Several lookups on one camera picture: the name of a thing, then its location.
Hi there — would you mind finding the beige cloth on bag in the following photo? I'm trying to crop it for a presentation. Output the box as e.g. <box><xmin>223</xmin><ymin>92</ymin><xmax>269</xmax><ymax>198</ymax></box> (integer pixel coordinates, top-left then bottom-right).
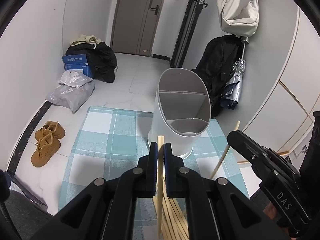
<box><xmin>70</xmin><ymin>34</ymin><xmax>101</xmax><ymax>46</ymax></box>

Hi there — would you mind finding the black hanging jacket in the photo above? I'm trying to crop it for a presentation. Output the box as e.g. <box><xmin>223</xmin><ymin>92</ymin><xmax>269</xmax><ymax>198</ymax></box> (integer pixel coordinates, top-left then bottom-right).
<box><xmin>193</xmin><ymin>35</ymin><xmax>243</xmax><ymax>118</ymax></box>

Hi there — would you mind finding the black door frame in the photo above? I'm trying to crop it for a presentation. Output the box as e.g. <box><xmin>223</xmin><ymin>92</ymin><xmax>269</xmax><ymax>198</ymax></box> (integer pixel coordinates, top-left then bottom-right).
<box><xmin>170</xmin><ymin>0</ymin><xmax>208</xmax><ymax>68</ymax></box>

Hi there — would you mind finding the grey plastic mailer bag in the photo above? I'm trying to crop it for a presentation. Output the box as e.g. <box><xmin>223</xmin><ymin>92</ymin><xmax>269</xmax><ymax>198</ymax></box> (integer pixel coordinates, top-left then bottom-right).
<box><xmin>46</xmin><ymin>82</ymin><xmax>95</xmax><ymax>114</ymax></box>

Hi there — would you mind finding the white plastic mailer bag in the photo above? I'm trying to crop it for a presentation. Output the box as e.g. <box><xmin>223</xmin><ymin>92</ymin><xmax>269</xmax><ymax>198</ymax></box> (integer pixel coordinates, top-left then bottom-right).
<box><xmin>58</xmin><ymin>70</ymin><xmax>93</xmax><ymax>89</ymax></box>

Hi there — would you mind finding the silver folded umbrella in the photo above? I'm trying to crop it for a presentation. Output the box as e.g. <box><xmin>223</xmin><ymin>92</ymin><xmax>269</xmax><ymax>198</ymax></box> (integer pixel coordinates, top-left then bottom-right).
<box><xmin>221</xmin><ymin>37</ymin><xmax>249</xmax><ymax>110</ymax></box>

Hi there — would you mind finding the white utensil holder cup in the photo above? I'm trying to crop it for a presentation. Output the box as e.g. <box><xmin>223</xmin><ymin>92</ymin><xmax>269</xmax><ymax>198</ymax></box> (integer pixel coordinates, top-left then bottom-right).
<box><xmin>148</xmin><ymin>68</ymin><xmax>211</xmax><ymax>159</ymax></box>

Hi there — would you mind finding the grey entrance door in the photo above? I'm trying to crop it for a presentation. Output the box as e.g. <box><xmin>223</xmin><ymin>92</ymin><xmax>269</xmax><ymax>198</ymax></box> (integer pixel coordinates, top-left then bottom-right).
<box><xmin>111</xmin><ymin>0</ymin><xmax>164</xmax><ymax>56</ymax></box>

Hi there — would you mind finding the teal plaid table cloth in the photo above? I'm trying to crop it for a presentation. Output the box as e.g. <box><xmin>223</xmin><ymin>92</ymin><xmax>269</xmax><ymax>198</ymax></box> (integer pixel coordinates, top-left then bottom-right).
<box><xmin>57</xmin><ymin>105</ymin><xmax>250</xmax><ymax>240</ymax></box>

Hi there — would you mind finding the blue cardboard box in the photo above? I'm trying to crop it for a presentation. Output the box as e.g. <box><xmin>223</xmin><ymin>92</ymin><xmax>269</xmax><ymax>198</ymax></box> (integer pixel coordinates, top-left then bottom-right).
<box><xmin>62</xmin><ymin>54</ymin><xmax>94</xmax><ymax>78</ymax></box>

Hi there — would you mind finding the wooden chopstick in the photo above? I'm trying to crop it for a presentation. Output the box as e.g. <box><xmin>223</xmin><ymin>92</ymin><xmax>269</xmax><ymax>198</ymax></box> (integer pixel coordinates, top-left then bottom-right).
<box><xmin>157</xmin><ymin>135</ymin><xmax>165</xmax><ymax>239</ymax></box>
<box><xmin>169</xmin><ymin>198</ymin><xmax>189</xmax><ymax>239</ymax></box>
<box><xmin>163</xmin><ymin>197</ymin><xmax>185</xmax><ymax>239</ymax></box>
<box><xmin>210</xmin><ymin>120</ymin><xmax>240</xmax><ymax>179</ymax></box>

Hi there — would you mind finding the black bag on floor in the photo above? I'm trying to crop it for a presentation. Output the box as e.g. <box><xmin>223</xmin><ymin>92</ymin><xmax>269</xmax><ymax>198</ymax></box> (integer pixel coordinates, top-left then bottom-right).
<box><xmin>66</xmin><ymin>42</ymin><xmax>117</xmax><ymax>83</ymax></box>

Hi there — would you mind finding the white shoulder bag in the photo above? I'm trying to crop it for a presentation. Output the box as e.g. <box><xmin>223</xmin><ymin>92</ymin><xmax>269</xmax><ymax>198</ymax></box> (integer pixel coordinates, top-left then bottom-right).
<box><xmin>216</xmin><ymin>0</ymin><xmax>259</xmax><ymax>37</ymax></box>

